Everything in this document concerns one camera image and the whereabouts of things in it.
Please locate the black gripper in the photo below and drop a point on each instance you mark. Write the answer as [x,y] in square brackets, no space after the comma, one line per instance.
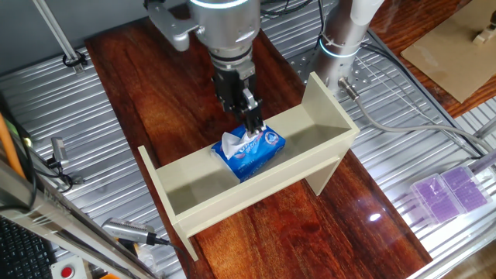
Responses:
[230,85]

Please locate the blue tissue pack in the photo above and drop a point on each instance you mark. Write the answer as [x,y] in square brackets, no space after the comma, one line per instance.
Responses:
[252,155]

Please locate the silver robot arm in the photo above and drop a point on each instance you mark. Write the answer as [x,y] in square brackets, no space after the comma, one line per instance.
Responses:
[226,27]

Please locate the beige shelf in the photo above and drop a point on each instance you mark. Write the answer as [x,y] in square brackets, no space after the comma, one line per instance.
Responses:
[271,155]

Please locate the dark red wooden board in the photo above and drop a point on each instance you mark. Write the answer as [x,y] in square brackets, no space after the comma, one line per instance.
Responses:
[162,97]

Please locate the silver robot mounting plate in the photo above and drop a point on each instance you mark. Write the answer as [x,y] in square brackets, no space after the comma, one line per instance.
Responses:
[360,75]

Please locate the clear box with purple contents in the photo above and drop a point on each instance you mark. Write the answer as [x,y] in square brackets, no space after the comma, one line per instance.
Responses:
[436,199]
[465,188]

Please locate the brown cardboard sheet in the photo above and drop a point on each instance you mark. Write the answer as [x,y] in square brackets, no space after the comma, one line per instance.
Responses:
[449,50]

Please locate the grey box with red button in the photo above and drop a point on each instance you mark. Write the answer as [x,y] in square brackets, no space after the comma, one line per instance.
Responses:
[67,269]

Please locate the grey metal tube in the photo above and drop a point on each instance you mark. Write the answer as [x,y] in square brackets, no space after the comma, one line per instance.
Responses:
[486,129]

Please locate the pale wooden block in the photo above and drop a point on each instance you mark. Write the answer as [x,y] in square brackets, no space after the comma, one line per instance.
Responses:
[486,33]

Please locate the black keyboard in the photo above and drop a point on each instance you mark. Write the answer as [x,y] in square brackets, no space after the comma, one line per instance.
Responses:
[21,252]

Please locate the silver ribbed camera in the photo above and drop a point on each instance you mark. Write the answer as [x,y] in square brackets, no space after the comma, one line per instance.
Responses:
[128,230]

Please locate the black post clamp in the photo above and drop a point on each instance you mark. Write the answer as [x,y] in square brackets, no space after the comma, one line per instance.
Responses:
[73,60]

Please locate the small grey camera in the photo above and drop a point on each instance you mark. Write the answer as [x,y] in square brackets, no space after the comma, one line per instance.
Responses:
[59,149]

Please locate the aluminium camera post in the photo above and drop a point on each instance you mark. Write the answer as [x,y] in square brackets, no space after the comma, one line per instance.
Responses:
[58,35]

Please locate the aluminium frame bar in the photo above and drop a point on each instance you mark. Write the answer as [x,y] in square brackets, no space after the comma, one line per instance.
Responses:
[58,221]

